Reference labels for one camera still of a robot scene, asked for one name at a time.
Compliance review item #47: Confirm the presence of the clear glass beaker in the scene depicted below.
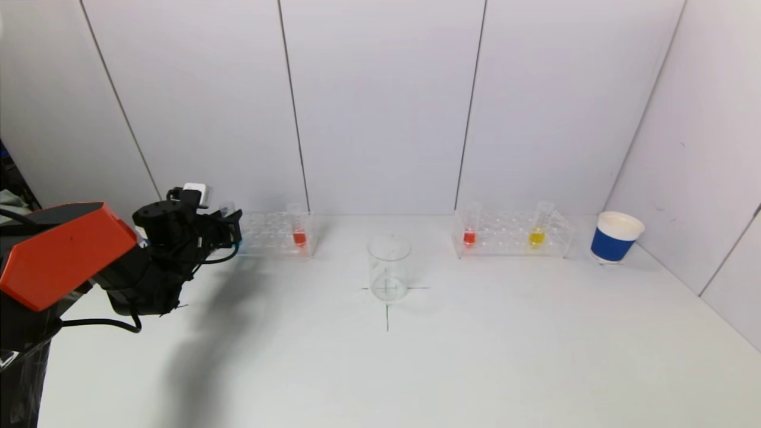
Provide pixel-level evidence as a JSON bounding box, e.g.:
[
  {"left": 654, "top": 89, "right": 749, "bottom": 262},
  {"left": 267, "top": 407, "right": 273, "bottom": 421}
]
[{"left": 367, "top": 234, "right": 413, "bottom": 303}]

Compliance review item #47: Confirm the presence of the red pigment test tube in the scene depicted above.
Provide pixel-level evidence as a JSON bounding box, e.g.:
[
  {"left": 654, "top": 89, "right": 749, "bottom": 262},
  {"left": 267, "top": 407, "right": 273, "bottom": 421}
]
[
  {"left": 288, "top": 202, "right": 310, "bottom": 249},
  {"left": 462, "top": 202, "right": 483, "bottom": 248}
]

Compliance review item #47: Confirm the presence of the clear acrylic test tube rack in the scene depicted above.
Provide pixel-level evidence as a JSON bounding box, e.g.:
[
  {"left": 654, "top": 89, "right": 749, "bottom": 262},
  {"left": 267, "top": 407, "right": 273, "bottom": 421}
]
[
  {"left": 237, "top": 210, "right": 319, "bottom": 258},
  {"left": 452, "top": 207, "right": 576, "bottom": 260}
]

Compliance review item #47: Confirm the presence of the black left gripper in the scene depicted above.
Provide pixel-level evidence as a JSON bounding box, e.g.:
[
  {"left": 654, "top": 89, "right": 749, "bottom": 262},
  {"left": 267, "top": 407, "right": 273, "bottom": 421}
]
[{"left": 195, "top": 209, "right": 243, "bottom": 255}]

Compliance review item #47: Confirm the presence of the thin black left camera cable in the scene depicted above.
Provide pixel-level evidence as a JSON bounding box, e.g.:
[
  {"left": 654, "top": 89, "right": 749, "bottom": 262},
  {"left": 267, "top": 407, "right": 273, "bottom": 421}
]
[{"left": 193, "top": 244, "right": 240, "bottom": 266}]

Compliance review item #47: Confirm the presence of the blue and white paper cup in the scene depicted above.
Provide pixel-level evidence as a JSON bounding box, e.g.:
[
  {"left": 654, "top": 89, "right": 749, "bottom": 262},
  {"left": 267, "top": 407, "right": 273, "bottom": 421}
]
[{"left": 590, "top": 211, "right": 646, "bottom": 265}]

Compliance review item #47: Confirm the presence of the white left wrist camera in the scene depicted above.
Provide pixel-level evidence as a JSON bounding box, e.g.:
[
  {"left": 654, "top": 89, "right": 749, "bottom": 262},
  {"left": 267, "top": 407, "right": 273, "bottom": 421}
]
[{"left": 181, "top": 182, "right": 211, "bottom": 209}]

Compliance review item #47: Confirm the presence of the blue pigment test tube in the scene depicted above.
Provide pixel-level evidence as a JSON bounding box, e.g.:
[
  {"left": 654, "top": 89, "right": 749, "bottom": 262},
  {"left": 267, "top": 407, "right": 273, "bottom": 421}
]
[{"left": 219, "top": 202, "right": 244, "bottom": 250}]

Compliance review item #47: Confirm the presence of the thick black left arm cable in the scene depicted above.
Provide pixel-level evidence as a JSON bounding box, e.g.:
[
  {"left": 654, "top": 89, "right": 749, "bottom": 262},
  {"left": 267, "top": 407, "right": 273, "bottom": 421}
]
[{"left": 58, "top": 303, "right": 144, "bottom": 335}]

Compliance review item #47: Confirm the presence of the yellow pigment test tube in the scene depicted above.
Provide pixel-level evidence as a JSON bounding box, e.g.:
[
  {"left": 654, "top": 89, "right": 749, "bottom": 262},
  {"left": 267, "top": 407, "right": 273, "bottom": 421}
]
[{"left": 528, "top": 200, "right": 555, "bottom": 250}]

